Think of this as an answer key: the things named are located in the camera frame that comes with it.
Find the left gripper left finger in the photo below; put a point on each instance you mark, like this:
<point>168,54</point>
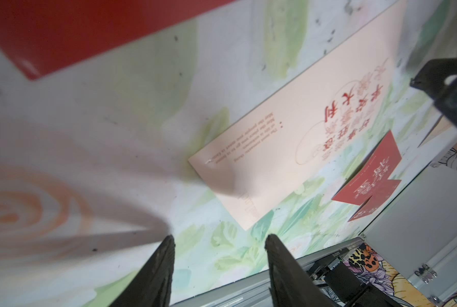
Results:
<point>152,286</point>

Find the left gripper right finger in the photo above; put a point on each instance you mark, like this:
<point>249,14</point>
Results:
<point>290,285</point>

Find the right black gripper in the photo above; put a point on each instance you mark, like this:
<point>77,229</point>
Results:
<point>438,80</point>

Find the pale pink text card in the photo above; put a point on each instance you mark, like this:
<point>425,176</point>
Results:
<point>273,150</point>

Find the red money money card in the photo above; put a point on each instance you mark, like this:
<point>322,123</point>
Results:
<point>42,37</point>

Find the red card gold characters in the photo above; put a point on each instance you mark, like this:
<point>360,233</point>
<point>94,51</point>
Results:
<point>378,198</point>

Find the red card white characters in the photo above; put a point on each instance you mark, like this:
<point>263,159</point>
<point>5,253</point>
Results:
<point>376,171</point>

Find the silver aluminium case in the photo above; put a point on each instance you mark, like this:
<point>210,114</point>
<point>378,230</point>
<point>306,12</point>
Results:
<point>417,233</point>

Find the aluminium front rail frame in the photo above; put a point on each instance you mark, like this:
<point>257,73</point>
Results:
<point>255,290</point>

